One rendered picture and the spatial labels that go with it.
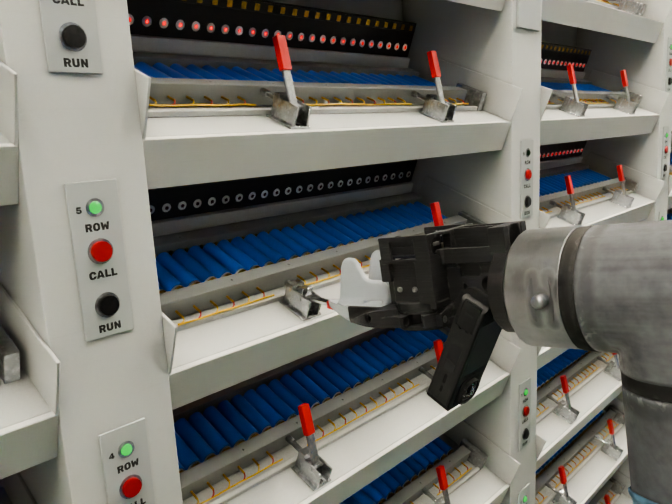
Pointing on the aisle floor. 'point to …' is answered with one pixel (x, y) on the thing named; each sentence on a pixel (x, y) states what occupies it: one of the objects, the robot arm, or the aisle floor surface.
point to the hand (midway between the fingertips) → (346, 307)
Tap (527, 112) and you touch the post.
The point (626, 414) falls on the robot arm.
